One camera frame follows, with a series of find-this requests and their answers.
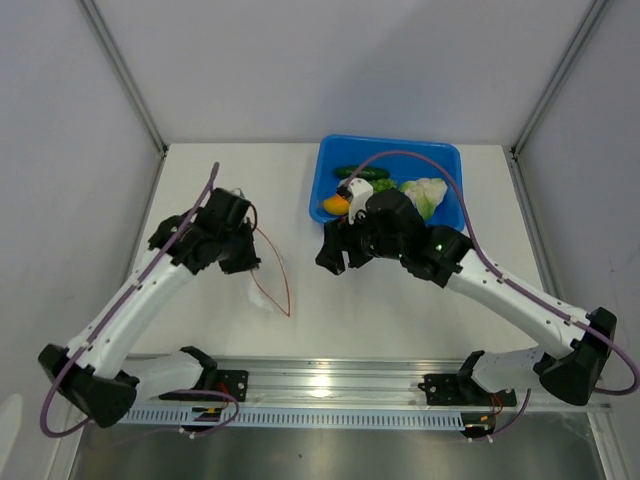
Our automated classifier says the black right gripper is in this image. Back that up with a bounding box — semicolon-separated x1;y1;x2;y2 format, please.
316;205;405;276

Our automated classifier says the yellow orange mango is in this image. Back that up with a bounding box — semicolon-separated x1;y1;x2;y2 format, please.
323;195;350;216

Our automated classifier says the green grape bunch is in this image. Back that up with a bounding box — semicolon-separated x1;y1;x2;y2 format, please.
371;178;397;193

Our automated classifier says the clear zip bag orange zipper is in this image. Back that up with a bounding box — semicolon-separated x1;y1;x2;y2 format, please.
247;203;293;318

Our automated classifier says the white green cauliflower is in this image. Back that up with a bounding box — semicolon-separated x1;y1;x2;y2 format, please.
399;178;448;222

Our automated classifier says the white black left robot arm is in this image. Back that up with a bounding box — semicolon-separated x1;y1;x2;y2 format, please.
38;188;260;428

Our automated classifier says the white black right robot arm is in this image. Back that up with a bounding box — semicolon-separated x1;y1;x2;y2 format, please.
316;184;617;406

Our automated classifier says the green cucumber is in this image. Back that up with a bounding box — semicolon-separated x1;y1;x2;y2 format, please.
333;166;390;181

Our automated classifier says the blue plastic bin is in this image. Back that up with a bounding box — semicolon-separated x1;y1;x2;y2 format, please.
309;135;463;224

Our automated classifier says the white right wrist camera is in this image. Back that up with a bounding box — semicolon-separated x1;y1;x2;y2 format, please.
336;177;374;224

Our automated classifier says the aluminium mounting rail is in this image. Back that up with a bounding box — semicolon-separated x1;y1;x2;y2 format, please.
119;355;614;414

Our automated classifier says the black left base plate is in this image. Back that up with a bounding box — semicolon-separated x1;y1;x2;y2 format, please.
159;369;249;402

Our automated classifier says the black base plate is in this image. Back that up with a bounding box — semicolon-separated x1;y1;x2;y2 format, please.
417;373;517;407
159;369;249;402

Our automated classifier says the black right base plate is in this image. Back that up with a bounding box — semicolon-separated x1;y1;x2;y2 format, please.
417;373;517;407

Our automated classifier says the white slotted cable duct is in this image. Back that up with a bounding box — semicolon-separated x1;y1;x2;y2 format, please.
120;406;466;431

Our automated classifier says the left aluminium frame post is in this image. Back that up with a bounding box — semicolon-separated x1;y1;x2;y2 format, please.
76;0;168;156

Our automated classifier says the aluminium frame post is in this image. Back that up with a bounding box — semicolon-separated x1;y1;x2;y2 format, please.
510;0;614;161
76;0;168;156

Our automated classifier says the right aluminium frame post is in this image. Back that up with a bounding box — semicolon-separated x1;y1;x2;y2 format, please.
510;0;614;161

